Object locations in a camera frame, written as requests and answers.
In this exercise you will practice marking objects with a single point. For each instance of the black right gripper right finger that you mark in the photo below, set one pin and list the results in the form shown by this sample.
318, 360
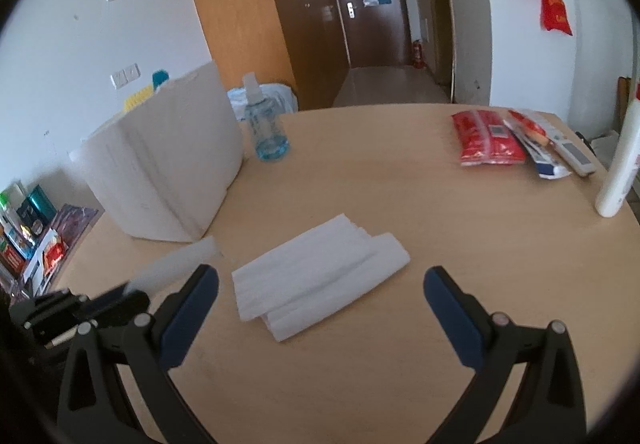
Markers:
549, 406

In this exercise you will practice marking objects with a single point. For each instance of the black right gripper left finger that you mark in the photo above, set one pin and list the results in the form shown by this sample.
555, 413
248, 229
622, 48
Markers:
118, 330

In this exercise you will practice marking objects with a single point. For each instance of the white cloth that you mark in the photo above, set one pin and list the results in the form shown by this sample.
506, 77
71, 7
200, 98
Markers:
314, 275

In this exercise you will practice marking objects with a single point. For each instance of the red snack packet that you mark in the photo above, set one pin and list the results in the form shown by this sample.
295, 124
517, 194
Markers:
52, 255

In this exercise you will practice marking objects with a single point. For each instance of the teal metal can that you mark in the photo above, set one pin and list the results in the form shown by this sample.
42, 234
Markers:
41, 202

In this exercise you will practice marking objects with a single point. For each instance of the white foam box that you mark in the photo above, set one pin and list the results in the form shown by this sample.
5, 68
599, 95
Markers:
161, 170

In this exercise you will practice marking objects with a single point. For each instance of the white lotion bottle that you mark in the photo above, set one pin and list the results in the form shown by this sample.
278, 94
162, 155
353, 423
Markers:
625, 164

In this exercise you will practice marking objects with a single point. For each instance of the clear spray bottle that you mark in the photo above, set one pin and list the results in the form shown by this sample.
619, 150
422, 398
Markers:
263, 122

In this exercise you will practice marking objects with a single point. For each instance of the white remote control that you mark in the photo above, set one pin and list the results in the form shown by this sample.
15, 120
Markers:
568, 150

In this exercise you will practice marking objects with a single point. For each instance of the light blue bedding pile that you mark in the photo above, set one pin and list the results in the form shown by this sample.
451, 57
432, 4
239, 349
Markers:
282, 95

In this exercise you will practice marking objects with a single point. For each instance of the red tissue pack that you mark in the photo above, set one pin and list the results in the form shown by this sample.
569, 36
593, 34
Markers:
486, 140

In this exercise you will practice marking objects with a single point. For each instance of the red white tube pack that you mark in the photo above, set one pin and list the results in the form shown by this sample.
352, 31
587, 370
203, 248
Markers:
536, 143

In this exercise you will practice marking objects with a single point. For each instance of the orange wooden wardrobe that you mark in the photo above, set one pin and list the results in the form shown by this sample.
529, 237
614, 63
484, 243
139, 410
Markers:
298, 43

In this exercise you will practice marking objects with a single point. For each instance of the red fire extinguisher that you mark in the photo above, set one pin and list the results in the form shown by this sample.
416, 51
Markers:
418, 54

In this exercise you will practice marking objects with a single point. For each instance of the brown entrance door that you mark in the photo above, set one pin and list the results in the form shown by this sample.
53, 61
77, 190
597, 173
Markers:
377, 32

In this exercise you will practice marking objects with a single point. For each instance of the white wall socket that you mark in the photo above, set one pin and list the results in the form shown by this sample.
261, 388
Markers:
123, 77

